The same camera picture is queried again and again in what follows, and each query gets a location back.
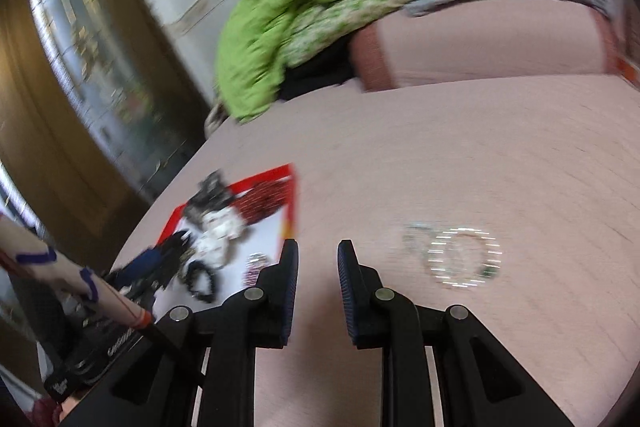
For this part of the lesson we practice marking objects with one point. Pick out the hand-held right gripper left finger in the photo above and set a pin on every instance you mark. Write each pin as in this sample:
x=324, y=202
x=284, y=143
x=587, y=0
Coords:
x=290, y=287

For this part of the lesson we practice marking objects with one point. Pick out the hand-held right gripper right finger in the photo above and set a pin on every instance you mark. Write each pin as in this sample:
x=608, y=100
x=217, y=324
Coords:
x=347, y=287

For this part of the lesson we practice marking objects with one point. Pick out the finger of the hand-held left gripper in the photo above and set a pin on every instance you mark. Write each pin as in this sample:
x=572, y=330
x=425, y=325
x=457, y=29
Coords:
x=145, y=262

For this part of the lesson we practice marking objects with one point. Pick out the red and white tray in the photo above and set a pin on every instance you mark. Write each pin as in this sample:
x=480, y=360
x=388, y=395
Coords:
x=270, y=232

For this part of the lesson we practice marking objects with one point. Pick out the white cherry print scrunchie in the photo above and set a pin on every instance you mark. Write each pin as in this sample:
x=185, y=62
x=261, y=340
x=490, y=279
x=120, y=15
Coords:
x=220, y=229

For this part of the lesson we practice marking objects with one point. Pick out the red beaded jewellery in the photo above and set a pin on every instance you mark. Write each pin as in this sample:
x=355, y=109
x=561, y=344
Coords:
x=262, y=202

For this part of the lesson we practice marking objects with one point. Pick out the dark sparkly hair clip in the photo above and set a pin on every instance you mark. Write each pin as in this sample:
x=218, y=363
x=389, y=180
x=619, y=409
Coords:
x=212, y=192

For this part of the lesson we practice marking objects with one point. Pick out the rhinestone bangle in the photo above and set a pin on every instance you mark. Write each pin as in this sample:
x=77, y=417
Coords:
x=462, y=230

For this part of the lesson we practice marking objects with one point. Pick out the wooden cabinet with glass door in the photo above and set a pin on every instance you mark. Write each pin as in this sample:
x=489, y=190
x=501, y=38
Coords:
x=50, y=132

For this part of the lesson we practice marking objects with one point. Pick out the pink quilted bedspread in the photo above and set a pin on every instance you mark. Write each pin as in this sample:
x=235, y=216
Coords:
x=450, y=157

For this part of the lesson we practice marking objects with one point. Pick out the black cloth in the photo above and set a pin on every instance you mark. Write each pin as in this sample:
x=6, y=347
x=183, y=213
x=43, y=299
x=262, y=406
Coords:
x=315, y=77

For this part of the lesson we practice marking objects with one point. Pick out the bright green quilt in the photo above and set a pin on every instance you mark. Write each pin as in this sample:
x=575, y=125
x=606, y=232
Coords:
x=260, y=32

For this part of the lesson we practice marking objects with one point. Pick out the pink pillow with red border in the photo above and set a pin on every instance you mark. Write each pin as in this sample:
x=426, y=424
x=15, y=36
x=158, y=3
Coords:
x=475, y=47

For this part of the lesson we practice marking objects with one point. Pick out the orange object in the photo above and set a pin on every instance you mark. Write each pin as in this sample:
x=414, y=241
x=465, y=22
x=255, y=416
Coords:
x=627, y=69

